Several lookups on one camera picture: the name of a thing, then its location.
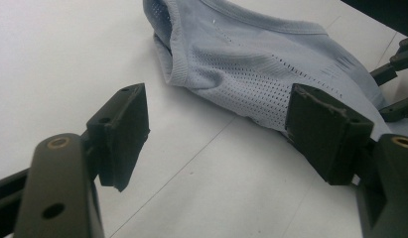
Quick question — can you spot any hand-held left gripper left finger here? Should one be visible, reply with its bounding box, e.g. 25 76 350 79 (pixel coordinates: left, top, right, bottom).
86 82 151 193

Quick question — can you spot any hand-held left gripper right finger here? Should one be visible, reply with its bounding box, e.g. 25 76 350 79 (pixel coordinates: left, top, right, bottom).
284 82 375 186

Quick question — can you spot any light blue tank top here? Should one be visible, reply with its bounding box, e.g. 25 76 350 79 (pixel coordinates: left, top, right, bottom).
142 0 408 144

